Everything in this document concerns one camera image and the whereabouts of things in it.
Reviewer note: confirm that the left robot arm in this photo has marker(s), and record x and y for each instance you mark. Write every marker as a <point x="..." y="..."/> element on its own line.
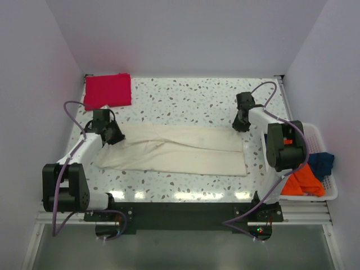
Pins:
<point x="65" y="187"/>

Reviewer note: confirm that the white plastic laundry basket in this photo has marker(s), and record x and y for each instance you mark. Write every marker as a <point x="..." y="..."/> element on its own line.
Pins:
<point x="316" y="145"/>

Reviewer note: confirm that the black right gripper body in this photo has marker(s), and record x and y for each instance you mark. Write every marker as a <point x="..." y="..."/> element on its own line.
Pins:
<point x="241" y="124"/>

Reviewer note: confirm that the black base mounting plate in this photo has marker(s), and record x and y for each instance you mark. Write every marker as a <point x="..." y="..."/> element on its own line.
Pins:
<point x="186" y="216"/>

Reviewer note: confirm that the orange t shirt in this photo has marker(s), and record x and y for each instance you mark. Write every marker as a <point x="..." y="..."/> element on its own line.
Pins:
<point x="302" y="183"/>

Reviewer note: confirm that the cream white t shirt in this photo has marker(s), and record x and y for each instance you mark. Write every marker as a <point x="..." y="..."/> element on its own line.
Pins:
<point x="176" y="149"/>

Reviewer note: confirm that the navy blue t shirt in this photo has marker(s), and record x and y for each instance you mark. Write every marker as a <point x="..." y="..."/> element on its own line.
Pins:
<point x="321" y="164"/>

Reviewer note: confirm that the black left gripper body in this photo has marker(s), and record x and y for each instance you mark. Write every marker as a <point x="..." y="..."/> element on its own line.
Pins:
<point x="116" y="135"/>

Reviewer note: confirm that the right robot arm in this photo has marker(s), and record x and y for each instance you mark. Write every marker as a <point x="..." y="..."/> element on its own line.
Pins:
<point x="285" y="147"/>

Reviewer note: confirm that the folded red t shirt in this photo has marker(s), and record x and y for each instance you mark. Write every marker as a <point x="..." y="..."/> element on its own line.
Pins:
<point x="110" y="90"/>

